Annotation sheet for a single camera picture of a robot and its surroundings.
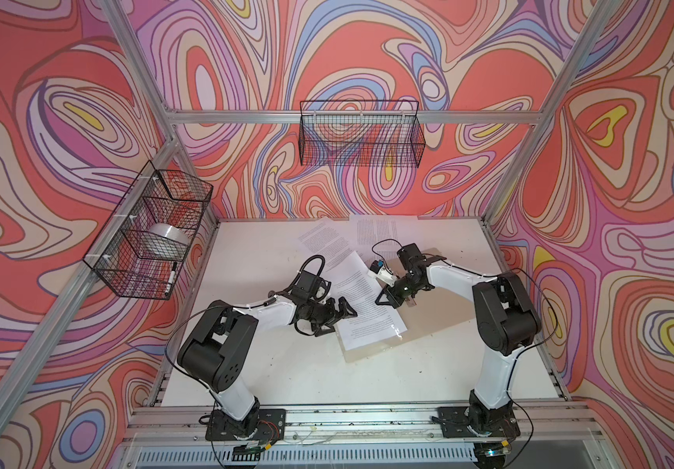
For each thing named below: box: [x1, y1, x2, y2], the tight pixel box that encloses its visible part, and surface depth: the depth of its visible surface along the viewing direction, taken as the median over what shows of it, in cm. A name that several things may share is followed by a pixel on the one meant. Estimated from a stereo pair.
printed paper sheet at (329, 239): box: [296, 216, 358, 272], surface depth 117 cm
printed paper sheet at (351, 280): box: [325, 250, 409, 352], surface depth 93 cm
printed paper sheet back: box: [349, 214, 421, 262], surface depth 120 cm
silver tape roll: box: [146, 222, 190, 260], surface depth 74 cm
